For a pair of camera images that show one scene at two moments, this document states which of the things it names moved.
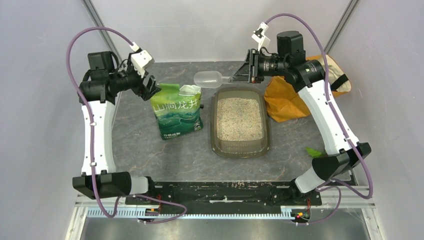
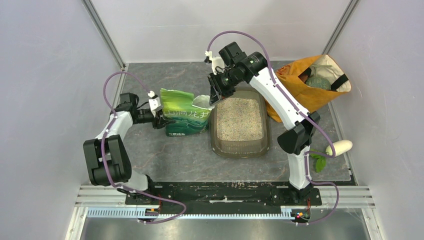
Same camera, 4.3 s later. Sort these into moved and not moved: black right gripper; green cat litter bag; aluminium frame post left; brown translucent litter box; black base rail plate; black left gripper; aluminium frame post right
Moved: black right gripper; black left gripper; green cat litter bag
Not moved: aluminium frame post left; black base rail plate; aluminium frame post right; brown translucent litter box
